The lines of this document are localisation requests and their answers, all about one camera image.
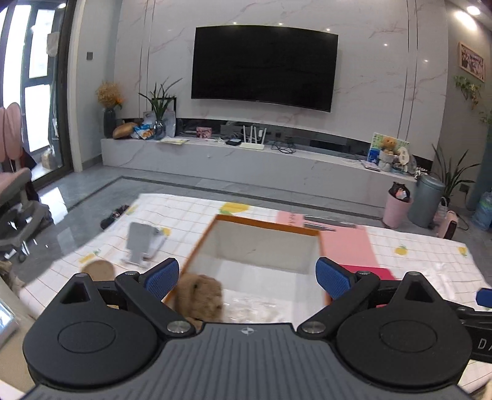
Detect checkered fruit-print tablecloth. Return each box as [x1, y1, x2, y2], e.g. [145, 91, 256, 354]
[17, 192, 492, 397]

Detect green plant in glass vase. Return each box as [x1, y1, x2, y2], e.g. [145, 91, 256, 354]
[138, 78, 184, 140]

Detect hanging green plant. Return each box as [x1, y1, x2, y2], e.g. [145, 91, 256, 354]
[453, 74, 483, 111]

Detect red box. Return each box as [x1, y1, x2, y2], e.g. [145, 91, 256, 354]
[340, 265, 396, 282]

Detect round brown coaster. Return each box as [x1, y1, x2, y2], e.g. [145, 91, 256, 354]
[79, 259, 116, 284]

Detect grey phone stand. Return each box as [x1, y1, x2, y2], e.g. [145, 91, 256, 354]
[121, 222, 167, 268]

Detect pink waste bin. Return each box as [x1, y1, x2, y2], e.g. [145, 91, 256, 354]
[383, 182, 414, 228]

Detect framed wall picture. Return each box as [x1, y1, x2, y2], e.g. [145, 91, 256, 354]
[458, 42, 486, 82]

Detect glass balcony door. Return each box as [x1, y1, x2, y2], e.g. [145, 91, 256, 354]
[0, 0, 76, 182]

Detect blue water bottle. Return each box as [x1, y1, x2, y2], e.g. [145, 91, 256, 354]
[471, 190, 492, 232]

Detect potted leafy plant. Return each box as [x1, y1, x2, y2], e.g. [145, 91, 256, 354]
[430, 144, 481, 201]

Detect silver device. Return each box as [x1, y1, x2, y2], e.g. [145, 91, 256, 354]
[0, 298, 18, 343]

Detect dark slippers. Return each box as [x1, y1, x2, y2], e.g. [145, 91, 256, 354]
[100, 205, 130, 230]

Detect brown bread-shaped pillow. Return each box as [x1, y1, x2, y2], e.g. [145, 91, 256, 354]
[112, 122, 138, 138]

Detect marble television console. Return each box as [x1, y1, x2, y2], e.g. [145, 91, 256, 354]
[100, 117, 418, 207]

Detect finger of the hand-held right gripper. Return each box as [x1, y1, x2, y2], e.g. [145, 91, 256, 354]
[454, 287, 492, 321]

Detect blue snack bags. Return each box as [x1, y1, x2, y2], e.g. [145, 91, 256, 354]
[132, 111, 157, 140]

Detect grey trash can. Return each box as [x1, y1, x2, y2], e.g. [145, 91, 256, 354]
[408, 174, 446, 229]

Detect pink heater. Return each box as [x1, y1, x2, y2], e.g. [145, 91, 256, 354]
[434, 209, 461, 240]

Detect black wall television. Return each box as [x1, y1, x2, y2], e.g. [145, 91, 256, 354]
[191, 25, 339, 113]

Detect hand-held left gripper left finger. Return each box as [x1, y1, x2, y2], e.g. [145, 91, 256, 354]
[61, 258, 195, 339]

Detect pink desk chair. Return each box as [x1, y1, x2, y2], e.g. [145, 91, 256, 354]
[0, 102, 53, 263]

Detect orange-rimmed cardboard box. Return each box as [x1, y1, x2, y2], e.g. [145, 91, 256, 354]
[163, 214, 333, 323]

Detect dark vase with dried flowers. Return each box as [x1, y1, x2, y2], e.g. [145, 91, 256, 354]
[96, 81, 125, 138]

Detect brown plush toy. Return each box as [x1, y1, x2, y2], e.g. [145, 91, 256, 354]
[175, 273, 225, 334]

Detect illustrated picture board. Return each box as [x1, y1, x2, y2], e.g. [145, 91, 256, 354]
[367, 132, 410, 165]

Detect teddy bear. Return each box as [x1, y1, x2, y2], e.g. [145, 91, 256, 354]
[378, 135, 398, 172]

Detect white router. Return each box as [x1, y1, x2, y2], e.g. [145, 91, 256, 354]
[240, 125, 266, 151]

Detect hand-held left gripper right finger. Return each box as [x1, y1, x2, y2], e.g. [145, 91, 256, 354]
[296, 257, 437, 339]

